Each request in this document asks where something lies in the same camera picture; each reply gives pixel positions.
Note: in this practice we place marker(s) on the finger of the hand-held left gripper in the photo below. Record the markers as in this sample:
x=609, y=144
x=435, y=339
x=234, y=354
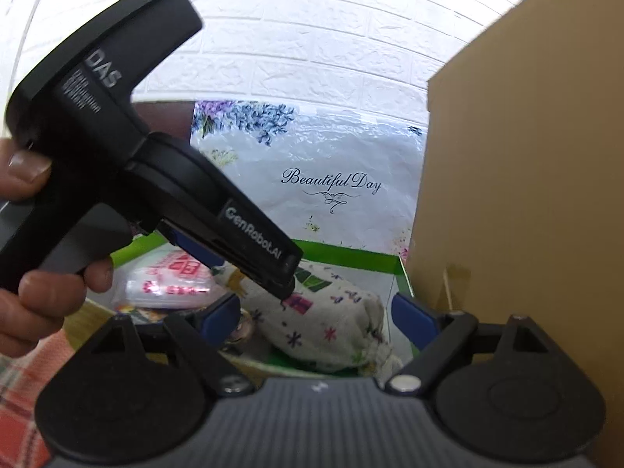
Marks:
x=192, y=251
x=282, y=286

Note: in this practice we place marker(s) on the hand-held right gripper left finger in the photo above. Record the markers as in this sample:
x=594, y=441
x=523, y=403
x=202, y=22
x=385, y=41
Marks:
x=222, y=319

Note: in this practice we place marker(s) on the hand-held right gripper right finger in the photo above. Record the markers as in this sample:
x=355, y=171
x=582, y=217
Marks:
x=413, y=321

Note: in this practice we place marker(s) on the clear red-printed plastic bag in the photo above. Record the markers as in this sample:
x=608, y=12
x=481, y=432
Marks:
x=165, y=282

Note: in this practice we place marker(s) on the green paper box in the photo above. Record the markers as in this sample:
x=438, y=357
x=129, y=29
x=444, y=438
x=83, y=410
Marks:
x=351, y=253

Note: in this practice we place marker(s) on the person's left hand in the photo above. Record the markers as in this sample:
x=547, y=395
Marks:
x=34, y=312

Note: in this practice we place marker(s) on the round metal object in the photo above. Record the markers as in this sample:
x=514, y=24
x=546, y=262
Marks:
x=241, y=331

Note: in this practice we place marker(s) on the white floral plastic bag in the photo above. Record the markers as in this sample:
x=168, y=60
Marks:
x=317, y=156

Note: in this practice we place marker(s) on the brown cardboard box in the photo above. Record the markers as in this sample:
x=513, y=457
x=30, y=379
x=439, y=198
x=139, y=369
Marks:
x=526, y=180

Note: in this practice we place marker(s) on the plaid tablecloth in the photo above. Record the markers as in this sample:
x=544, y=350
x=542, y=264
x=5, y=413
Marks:
x=19, y=399

